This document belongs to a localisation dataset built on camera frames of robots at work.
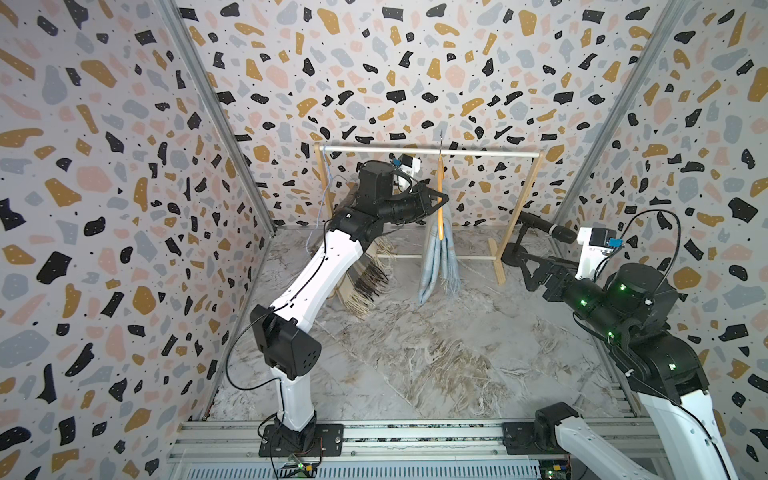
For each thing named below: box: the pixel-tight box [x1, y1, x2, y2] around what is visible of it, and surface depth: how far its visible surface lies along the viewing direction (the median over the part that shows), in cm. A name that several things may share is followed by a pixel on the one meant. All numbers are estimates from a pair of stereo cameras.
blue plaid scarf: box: [419, 192, 462, 305], surface depth 81 cm
